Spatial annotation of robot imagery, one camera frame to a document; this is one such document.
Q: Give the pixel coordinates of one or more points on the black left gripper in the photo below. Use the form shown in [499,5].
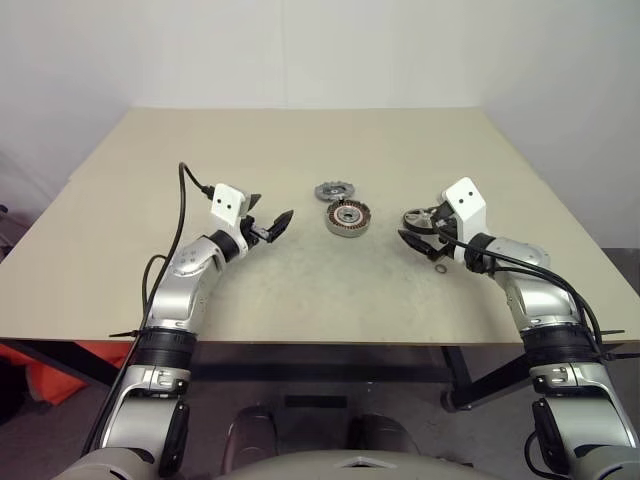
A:
[254,234]

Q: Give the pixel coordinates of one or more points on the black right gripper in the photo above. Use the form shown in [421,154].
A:
[445,235]

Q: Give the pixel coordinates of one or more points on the silver round rotor housing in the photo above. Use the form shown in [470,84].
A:
[417,220]

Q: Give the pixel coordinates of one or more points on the grey toothed gear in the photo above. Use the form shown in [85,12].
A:
[334,191]

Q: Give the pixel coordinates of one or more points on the copper wound stator disc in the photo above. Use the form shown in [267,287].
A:
[349,217]

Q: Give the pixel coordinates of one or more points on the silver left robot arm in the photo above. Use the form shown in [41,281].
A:
[175,295]

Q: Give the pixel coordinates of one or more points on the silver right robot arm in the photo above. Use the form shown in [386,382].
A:
[540,295]

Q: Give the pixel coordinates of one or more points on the black caster wheel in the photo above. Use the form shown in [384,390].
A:
[448,401]

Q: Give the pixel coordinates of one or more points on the black rectangular floor plate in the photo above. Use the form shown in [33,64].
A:
[316,403]

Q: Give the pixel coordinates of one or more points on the dark rounded shape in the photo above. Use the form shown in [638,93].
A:
[382,435]
[250,435]

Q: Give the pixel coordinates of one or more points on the grey robot torso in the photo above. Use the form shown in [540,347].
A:
[350,467]

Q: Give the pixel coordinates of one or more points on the orange bag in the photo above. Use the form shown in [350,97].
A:
[60,387]

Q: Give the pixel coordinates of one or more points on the black bag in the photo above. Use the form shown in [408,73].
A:
[12,395]

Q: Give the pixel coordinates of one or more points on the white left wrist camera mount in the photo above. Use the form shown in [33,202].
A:
[227,202]

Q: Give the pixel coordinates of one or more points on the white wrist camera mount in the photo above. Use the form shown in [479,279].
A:
[227,202]
[470,200]

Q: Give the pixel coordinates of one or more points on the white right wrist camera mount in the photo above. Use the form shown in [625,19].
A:
[470,200]

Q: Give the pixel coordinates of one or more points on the black table frame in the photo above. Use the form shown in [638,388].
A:
[55,362]

